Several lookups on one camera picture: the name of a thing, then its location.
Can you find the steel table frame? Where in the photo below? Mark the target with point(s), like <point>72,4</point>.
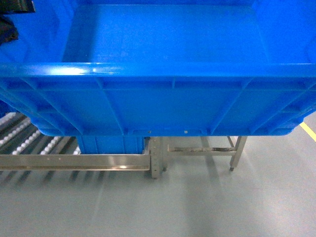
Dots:
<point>234,151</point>

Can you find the large blue plastic crate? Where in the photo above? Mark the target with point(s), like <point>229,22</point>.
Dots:
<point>162,67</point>

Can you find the blue crate on shelf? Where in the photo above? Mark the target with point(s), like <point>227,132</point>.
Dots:
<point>111,144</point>

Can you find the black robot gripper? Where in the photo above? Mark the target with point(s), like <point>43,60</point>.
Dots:
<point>8,31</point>

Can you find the steel roller shelf frame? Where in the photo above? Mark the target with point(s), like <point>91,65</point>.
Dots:
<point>24,147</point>

